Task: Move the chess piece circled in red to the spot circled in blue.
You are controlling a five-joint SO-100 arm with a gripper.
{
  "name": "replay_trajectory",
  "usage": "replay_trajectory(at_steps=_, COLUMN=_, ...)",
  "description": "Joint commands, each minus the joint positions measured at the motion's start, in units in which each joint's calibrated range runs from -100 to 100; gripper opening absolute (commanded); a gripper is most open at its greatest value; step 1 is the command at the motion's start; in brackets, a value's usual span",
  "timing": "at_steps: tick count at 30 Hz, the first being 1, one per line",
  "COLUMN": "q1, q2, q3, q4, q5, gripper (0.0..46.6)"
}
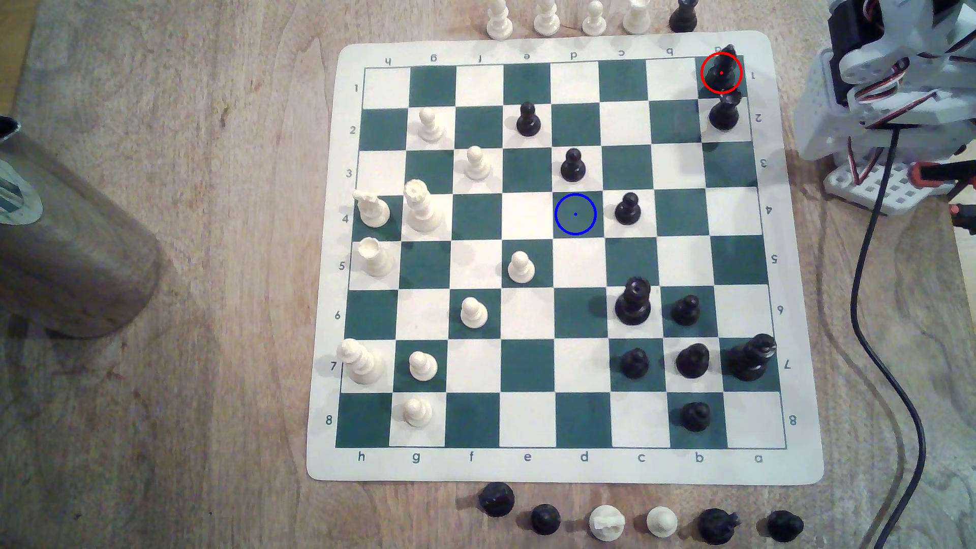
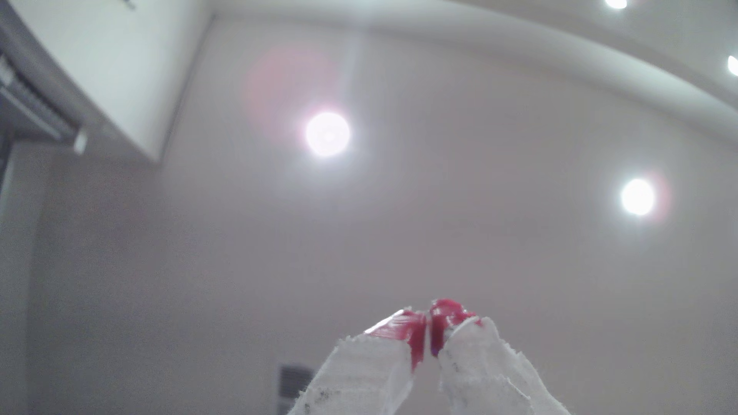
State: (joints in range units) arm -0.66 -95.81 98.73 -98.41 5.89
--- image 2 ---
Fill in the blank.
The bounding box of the grey wall air conditioner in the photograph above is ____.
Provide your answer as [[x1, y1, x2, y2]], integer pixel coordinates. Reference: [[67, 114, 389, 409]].
[[0, 51, 89, 156]]

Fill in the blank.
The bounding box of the grey wall vent grille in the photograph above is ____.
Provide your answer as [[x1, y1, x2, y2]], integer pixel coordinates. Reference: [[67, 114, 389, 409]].
[[278, 363, 316, 415]]

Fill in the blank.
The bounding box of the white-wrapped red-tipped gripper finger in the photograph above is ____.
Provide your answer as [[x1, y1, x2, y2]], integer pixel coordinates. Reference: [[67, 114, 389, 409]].
[[286, 309, 429, 415], [430, 298, 572, 415]]

